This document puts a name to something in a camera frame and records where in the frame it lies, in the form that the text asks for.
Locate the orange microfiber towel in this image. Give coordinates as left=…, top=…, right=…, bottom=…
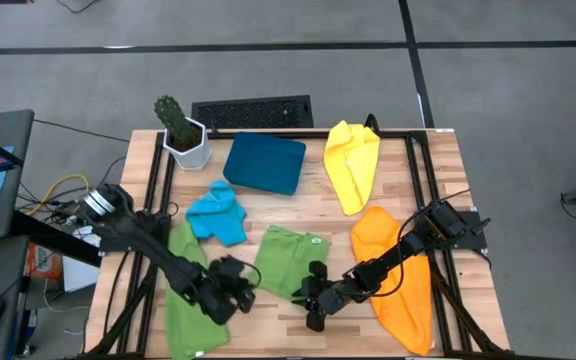
left=351, top=205, right=435, bottom=358

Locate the black keyboard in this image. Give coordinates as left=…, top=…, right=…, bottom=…
left=190, top=94, right=315, bottom=130

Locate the white hexagonal plant pot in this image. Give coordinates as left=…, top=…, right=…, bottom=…
left=161, top=116, right=214, bottom=172

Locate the green cactus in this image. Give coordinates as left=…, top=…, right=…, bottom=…
left=153, top=94, right=197, bottom=151

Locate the blue microfiber towel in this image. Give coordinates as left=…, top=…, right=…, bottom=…
left=184, top=179, right=249, bottom=248

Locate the teal plastic tray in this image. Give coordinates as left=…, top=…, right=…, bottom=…
left=222, top=130, right=308, bottom=197

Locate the green microfiber towel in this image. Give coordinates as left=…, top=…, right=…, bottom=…
left=254, top=224, right=332, bottom=302
left=164, top=219, right=231, bottom=360

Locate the orange cardboard box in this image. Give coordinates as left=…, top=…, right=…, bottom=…
left=26, top=242, right=64, bottom=282

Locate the yellow cable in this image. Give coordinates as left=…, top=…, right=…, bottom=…
left=26, top=173, right=91, bottom=217

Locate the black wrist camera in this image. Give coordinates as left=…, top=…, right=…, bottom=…
left=309, top=260, right=330, bottom=283
left=210, top=255, right=244, bottom=284

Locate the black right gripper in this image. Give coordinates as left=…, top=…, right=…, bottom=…
left=291, top=271, right=370, bottom=333

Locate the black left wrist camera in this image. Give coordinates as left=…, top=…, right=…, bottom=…
left=210, top=255, right=244, bottom=284

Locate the black desk leg bar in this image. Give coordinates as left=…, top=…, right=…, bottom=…
left=10, top=209, right=103, bottom=269

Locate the yellow microfiber towel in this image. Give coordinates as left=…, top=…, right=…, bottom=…
left=323, top=119, right=382, bottom=217

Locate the black aluminium table frame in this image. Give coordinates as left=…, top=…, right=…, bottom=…
left=85, top=128, right=514, bottom=360

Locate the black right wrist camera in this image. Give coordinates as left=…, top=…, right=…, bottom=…
left=309, top=260, right=330, bottom=283

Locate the white paper box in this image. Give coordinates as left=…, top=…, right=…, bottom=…
left=61, top=253, right=102, bottom=294

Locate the black floor cable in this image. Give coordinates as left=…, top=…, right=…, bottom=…
left=32, top=118, right=132, bottom=144
left=56, top=0, right=101, bottom=15

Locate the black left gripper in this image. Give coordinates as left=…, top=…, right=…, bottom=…
left=187, top=269, right=258, bottom=327

